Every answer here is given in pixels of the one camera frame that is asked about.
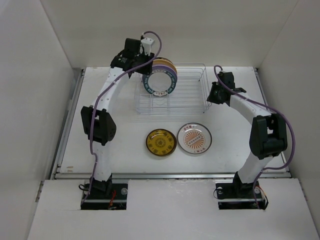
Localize white orange sunburst plate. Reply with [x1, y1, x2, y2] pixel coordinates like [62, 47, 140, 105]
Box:
[176, 122, 213, 155]

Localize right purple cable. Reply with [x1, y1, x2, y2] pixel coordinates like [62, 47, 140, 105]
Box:
[214, 64, 296, 210]

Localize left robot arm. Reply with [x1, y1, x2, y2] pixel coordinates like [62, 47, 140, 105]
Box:
[80, 35, 162, 200]

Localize purple cable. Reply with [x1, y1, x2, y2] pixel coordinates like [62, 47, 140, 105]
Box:
[80, 30, 163, 206]
[214, 64, 296, 210]

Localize purple plate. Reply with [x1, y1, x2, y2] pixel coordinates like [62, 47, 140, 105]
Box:
[152, 64, 178, 81]

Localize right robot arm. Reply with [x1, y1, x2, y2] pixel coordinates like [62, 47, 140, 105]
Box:
[207, 71, 288, 198]

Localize white blue rimmed plate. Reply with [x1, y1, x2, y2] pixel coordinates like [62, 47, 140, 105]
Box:
[142, 69, 177, 97]

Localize white wire dish rack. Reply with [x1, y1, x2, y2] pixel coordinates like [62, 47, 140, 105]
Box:
[134, 63, 211, 116]

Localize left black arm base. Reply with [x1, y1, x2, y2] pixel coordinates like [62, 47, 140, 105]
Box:
[79, 183, 129, 211]

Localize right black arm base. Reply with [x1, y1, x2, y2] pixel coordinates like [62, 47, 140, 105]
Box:
[213, 180, 269, 210]

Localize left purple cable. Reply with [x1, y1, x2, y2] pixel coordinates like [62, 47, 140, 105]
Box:
[80, 30, 163, 206]

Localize tan plate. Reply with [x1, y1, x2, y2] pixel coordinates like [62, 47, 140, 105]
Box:
[153, 57, 177, 73]

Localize metal table edge rail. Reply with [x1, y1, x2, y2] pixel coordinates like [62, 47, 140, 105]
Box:
[49, 170, 292, 180]

